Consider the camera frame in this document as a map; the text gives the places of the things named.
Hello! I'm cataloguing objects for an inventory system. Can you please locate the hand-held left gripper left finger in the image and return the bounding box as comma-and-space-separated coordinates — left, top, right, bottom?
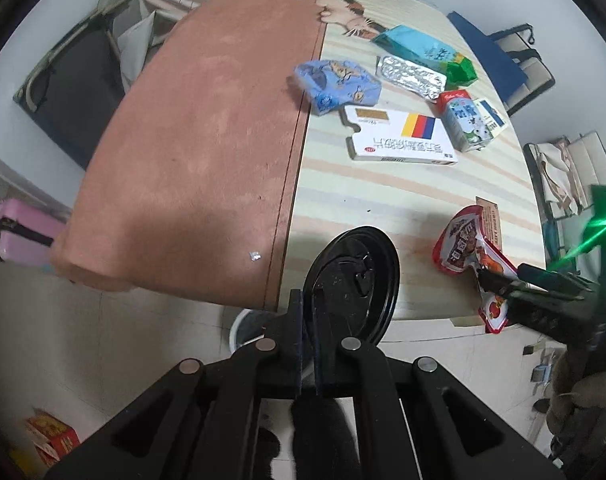
48, 289, 304, 480

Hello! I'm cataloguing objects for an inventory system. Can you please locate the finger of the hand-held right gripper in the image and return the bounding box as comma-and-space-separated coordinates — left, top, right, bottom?
475, 266, 551, 302
517, 262, 596, 295

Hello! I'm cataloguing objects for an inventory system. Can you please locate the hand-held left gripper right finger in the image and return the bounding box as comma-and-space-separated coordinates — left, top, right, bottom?
314, 290, 566, 480

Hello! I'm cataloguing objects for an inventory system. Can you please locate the red snack wrapper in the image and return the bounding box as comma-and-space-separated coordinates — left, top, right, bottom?
433, 205, 520, 335

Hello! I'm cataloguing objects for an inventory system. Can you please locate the white trash bin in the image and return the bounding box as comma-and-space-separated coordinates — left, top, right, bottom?
230, 308, 284, 357

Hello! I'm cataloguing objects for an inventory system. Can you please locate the black plastic lid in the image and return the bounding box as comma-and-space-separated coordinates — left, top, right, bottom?
303, 226, 400, 361

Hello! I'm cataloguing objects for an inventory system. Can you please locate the white and blue packet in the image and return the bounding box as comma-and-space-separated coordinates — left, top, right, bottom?
475, 98, 510, 137

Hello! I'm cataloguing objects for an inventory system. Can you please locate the milk carton with red top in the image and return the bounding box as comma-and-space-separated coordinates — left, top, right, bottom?
437, 89, 494, 154

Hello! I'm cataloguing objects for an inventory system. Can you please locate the white medicine box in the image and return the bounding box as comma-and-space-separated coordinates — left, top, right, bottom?
343, 105, 458, 166

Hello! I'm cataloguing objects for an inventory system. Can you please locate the small green carton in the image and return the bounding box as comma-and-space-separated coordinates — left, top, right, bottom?
445, 55, 478, 87

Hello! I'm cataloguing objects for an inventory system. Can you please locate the silver foil blister pack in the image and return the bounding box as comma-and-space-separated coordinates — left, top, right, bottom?
376, 55, 448, 100

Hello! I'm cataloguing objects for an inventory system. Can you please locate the teal snack bag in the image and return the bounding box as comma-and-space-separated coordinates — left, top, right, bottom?
372, 25, 466, 74

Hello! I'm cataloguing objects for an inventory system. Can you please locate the blue printed tissue packet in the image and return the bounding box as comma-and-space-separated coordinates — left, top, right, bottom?
295, 59, 382, 117

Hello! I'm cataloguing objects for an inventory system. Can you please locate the person's right forearm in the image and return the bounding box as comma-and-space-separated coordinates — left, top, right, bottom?
547, 345, 606, 463

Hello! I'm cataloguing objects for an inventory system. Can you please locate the chair with cream cushions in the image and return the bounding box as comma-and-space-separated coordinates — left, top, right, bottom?
523, 131, 606, 222

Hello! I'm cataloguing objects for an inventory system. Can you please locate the chair with blue cushion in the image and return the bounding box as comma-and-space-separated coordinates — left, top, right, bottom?
447, 10, 556, 117

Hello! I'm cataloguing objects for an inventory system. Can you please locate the pink and striped tablecloth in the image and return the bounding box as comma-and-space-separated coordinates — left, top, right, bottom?
50, 0, 546, 326

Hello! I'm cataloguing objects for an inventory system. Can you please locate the red cardboard box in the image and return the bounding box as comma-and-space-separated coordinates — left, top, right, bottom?
25, 409, 82, 467

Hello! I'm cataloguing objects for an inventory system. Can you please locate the pink suitcase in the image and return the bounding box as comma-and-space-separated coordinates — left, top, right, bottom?
0, 197, 66, 267

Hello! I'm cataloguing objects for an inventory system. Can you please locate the dark folding bed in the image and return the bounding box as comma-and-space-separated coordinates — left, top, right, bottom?
13, 10, 130, 171

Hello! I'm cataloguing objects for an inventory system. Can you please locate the white cloth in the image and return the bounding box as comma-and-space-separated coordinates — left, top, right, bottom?
117, 0, 202, 92

